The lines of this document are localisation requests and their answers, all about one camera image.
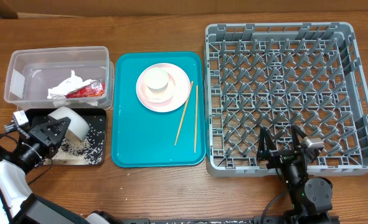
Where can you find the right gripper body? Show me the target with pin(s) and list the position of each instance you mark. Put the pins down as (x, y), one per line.
(280, 158)

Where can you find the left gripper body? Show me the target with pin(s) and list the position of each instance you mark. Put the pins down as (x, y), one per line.
(40, 147)

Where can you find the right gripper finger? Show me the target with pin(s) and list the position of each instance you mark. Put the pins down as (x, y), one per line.
(298, 137)
(266, 145)

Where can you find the grey bowl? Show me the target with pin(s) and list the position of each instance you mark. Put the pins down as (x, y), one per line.
(78, 127)

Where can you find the white napkin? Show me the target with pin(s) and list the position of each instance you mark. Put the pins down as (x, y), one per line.
(67, 86)

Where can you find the white rice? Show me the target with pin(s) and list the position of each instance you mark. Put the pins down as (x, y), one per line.
(78, 154)

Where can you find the red snack wrapper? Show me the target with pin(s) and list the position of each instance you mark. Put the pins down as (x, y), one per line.
(93, 89)

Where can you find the small white cup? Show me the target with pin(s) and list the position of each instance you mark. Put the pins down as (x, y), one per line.
(156, 79)

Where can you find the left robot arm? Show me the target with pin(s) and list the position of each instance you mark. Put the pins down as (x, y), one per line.
(18, 203)

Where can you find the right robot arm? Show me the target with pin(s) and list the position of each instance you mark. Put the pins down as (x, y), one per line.
(310, 197)

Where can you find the black plastic tray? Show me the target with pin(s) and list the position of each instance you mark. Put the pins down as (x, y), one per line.
(98, 124)

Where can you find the clear plastic bin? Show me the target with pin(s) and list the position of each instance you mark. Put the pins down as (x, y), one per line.
(32, 72)

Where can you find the grey dish rack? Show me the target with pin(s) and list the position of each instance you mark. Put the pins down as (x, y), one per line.
(276, 75)

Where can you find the teal serving tray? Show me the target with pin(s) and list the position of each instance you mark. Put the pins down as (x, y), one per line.
(144, 138)

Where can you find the right wooden chopstick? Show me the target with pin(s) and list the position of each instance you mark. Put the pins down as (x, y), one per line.
(196, 118)

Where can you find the wooden chopstick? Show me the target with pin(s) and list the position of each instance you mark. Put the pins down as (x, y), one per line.
(183, 115)
(196, 118)

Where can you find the left wooden chopstick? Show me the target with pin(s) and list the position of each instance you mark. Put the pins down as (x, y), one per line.
(183, 115)

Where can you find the pink plate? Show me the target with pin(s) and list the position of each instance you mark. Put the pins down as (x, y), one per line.
(172, 97)

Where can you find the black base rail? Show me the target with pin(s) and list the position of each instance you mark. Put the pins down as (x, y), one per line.
(254, 220)

